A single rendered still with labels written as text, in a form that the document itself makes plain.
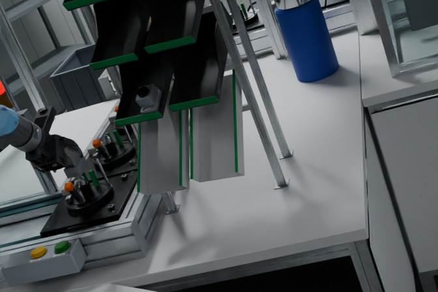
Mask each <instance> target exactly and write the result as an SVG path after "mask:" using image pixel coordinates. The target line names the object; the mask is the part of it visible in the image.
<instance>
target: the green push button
mask: <svg viewBox="0 0 438 292"><path fill-rule="evenodd" d="M69 246H70V244H69V242H68V241H61V242H59V243H57V244H56V245H55V247H54V250H55V251H56V252H57V253H59V252H63V251H65V250H66V249H67V248H68V247H69Z"/></svg>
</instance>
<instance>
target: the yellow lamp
mask: <svg viewBox="0 0 438 292"><path fill-rule="evenodd" d="M0 105H3V106H6V107H8V108H10V109H11V108H12V107H13V105H12V103H11V101H10V99H9V97H8V95H7V93H6V91H5V92H4V93H3V94H1V95H0Z"/></svg>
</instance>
